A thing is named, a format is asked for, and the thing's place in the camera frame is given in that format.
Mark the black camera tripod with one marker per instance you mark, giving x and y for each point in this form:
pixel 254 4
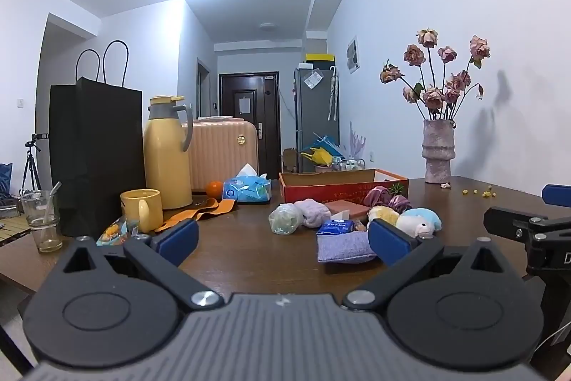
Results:
pixel 30 166

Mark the grey refrigerator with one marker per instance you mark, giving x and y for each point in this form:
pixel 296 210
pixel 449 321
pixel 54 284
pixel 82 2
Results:
pixel 312 117

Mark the mauve satin scrunchie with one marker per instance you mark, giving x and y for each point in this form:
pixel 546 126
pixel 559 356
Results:
pixel 375 197

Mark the red cardboard box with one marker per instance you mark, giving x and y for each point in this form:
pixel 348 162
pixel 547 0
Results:
pixel 330 190

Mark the yellow thermos jug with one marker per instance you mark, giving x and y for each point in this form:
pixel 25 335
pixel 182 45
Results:
pixel 165 158

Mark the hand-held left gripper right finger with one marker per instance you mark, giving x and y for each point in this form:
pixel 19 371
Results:
pixel 388 242

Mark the yellow mug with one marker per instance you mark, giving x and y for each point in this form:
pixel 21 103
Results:
pixel 140 209

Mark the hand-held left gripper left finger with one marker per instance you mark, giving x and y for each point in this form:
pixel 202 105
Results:
pixel 180 236

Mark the small bottles on rack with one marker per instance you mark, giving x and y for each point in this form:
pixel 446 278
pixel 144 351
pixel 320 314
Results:
pixel 348 163

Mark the purple satin scrunchie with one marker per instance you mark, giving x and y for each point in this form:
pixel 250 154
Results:
pixel 400 203

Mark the clear drinking glass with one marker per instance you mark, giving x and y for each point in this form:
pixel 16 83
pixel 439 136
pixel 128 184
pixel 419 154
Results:
pixel 42 229

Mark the yellow box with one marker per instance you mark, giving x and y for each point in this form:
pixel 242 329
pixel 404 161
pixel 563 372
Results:
pixel 320 57

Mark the scattered yellow crumbs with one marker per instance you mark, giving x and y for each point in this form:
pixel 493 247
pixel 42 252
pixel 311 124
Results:
pixel 485 193

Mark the yellow plush toy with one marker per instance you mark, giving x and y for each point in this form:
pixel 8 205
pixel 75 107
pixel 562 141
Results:
pixel 381 213

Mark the clear drinking straw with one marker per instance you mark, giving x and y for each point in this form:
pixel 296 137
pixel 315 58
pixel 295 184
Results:
pixel 53 195

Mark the light blue plush toy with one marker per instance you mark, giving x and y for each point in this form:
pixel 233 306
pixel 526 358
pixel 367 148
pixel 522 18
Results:
pixel 419 220

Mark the pink ribbed suitcase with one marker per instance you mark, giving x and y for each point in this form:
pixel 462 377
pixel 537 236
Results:
pixel 223 153

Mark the framed wall picture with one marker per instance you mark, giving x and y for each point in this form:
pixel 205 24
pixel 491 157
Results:
pixel 353 54

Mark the brown block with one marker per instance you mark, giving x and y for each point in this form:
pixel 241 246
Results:
pixel 350 209

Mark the dried pink roses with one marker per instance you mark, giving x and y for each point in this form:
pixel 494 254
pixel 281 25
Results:
pixel 435 93

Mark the pink ceramic vase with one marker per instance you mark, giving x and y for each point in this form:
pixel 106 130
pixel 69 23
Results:
pixel 438 153

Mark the blue tissue pack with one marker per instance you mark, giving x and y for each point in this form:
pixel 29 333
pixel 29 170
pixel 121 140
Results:
pixel 245 190

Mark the black paper bag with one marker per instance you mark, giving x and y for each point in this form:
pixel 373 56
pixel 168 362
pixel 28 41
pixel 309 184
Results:
pixel 96 149

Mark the purple knitted cloth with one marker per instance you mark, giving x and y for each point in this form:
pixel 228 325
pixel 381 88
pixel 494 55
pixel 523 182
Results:
pixel 343 248

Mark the purple dried flower bunch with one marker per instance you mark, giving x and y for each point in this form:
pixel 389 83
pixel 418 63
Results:
pixel 357 142

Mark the small ceiling lamp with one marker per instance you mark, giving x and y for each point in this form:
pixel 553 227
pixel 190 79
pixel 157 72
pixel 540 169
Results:
pixel 268 26

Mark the brown cardboard box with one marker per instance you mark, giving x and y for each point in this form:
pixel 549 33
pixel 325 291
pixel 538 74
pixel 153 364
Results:
pixel 290 160

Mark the lavender fluffy cloth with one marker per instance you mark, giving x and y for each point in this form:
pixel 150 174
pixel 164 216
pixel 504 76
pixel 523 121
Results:
pixel 314 211

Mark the clear plastic pouch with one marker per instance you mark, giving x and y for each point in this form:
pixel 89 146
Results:
pixel 313 78

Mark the colourful snack packet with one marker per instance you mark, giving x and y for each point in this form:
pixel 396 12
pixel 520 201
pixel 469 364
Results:
pixel 113 233

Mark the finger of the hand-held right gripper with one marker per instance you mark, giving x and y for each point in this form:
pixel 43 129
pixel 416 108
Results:
pixel 504 220
pixel 557 194

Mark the white folded umbrella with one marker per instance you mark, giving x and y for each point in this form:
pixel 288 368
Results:
pixel 333 95

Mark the blue and yellow bags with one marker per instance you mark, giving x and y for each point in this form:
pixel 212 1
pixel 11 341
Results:
pixel 321 151

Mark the orange fruit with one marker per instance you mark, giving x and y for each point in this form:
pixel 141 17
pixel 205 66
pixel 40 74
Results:
pixel 214 189

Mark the dark side door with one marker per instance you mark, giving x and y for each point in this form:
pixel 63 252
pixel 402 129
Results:
pixel 203 88

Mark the dark brown entrance door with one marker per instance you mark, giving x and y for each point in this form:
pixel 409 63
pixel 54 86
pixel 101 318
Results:
pixel 247 126

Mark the small blue tissue packet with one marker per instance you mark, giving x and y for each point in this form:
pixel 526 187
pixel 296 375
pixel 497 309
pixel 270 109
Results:
pixel 334 226

